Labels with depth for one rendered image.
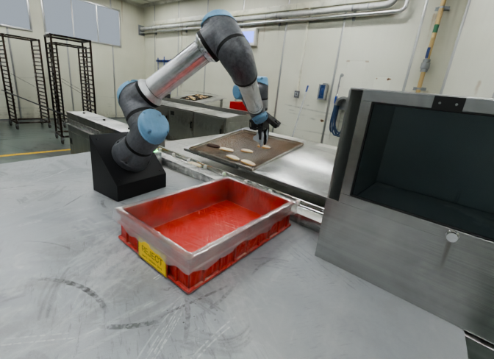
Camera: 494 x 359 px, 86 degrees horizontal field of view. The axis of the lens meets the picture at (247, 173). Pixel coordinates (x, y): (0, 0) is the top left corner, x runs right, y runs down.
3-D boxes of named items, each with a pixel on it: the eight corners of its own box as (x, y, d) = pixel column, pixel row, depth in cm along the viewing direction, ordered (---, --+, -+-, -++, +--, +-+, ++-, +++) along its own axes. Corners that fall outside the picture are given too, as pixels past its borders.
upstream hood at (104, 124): (67, 119, 237) (65, 109, 234) (89, 119, 250) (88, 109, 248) (140, 150, 163) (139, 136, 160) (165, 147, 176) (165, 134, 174)
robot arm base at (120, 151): (118, 173, 101) (129, 159, 96) (106, 140, 105) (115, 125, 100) (154, 170, 113) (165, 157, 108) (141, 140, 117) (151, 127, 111)
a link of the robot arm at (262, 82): (248, 76, 134) (262, 75, 138) (249, 98, 138) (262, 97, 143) (258, 78, 128) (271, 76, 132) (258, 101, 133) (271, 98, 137)
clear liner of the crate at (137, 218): (112, 237, 77) (110, 207, 74) (226, 196, 114) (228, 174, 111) (187, 300, 58) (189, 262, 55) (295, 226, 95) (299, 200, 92)
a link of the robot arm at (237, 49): (261, 55, 82) (273, 118, 129) (245, 29, 85) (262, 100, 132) (228, 74, 83) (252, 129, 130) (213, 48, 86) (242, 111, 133)
